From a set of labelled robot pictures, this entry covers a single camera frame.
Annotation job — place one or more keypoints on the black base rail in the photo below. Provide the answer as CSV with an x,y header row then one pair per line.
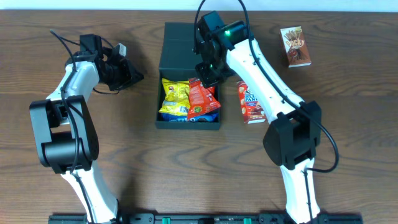
x,y
263,218

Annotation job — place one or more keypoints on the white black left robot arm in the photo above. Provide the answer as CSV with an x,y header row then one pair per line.
x,y
65,136

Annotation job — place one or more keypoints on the red snack bag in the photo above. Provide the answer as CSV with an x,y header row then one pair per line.
x,y
202,100

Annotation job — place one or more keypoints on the yellow snack bag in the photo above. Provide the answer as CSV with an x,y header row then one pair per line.
x,y
176,100

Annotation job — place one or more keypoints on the red Hello Panda box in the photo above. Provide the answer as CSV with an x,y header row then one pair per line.
x,y
250,107

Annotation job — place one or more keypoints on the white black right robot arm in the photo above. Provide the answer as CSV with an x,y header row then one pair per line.
x,y
294,131

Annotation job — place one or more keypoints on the dark green box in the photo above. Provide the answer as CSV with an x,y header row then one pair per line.
x,y
177,63

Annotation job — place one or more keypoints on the brown Pocky box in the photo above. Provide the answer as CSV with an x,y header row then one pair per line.
x,y
295,46

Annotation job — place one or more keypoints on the blue Oreo packet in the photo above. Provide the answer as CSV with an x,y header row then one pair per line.
x,y
205,118

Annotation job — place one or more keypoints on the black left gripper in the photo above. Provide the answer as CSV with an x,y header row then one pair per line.
x,y
125,72

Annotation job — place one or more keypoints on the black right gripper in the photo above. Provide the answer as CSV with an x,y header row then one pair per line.
x,y
207,72

